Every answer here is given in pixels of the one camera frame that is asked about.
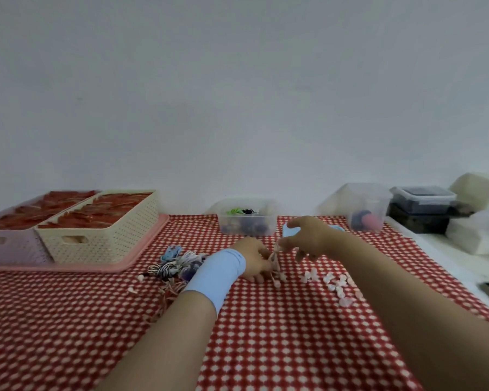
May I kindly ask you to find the person's left hand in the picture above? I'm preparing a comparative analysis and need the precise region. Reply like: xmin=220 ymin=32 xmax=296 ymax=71
xmin=231 ymin=237 xmax=276 ymax=284

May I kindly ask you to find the person's right hand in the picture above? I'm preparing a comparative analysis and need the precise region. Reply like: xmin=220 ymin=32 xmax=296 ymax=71
xmin=278 ymin=216 xmax=344 ymax=263

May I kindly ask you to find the beige cord with pink beads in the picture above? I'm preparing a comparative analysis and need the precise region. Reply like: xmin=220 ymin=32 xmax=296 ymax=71
xmin=268 ymin=239 xmax=288 ymax=289

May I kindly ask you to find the person's left forearm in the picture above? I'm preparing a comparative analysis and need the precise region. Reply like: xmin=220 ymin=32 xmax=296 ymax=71
xmin=97 ymin=290 xmax=218 ymax=391

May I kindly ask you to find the person's right forearm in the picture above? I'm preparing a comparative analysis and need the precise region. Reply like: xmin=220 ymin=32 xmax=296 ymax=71
xmin=330 ymin=231 xmax=489 ymax=391

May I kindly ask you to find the light blue wristband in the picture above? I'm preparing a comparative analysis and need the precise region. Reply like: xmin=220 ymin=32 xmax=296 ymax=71
xmin=183 ymin=248 xmax=247 ymax=319

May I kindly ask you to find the clear box of small trinkets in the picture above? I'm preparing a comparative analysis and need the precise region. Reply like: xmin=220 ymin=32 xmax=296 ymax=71
xmin=206 ymin=198 xmax=279 ymax=237

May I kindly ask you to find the pile of pink heart beads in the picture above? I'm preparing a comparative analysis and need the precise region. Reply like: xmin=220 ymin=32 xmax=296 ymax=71
xmin=301 ymin=268 xmax=366 ymax=309

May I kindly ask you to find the red checkered tablecloth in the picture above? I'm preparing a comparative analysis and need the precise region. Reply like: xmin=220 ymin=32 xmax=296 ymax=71
xmin=0 ymin=214 xmax=489 ymax=391

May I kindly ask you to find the clear lidded plastic box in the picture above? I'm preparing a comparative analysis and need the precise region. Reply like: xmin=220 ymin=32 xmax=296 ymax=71
xmin=317 ymin=182 xmax=393 ymax=233

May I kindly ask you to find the small blue hair clip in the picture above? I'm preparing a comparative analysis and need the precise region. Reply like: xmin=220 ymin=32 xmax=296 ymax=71
xmin=161 ymin=245 xmax=183 ymax=263

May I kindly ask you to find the black plastic container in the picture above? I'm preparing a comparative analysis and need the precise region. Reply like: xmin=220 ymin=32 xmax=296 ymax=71
xmin=386 ymin=203 xmax=475 ymax=235

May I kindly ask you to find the black container with clear lid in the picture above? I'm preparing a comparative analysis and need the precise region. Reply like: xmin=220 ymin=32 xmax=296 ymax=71
xmin=389 ymin=185 xmax=458 ymax=215

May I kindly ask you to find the pink plastic tray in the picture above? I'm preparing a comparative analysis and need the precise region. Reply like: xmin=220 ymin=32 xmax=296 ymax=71
xmin=0 ymin=214 xmax=170 ymax=274

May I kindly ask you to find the cream perforated plastic basket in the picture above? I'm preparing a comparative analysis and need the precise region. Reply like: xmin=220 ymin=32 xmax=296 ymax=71
xmin=36 ymin=190 xmax=162 ymax=265

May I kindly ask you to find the stack of red packets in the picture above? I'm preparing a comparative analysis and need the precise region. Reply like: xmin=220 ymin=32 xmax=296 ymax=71
xmin=0 ymin=191 xmax=99 ymax=230
xmin=39 ymin=192 xmax=153 ymax=229

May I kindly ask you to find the white plastic box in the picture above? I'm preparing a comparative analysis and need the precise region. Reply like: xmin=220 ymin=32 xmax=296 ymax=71
xmin=445 ymin=211 xmax=489 ymax=257
xmin=448 ymin=172 xmax=489 ymax=213

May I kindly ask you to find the lilac plastic basket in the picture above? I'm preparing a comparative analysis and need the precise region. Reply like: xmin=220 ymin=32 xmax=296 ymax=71
xmin=0 ymin=190 xmax=102 ymax=267

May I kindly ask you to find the pile of striped hair ties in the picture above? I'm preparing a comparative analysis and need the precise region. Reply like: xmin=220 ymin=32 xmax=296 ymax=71
xmin=138 ymin=250 xmax=208 ymax=289

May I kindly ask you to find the bundle of beige cords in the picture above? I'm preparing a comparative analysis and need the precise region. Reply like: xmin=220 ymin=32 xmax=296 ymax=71
xmin=143 ymin=280 xmax=189 ymax=323

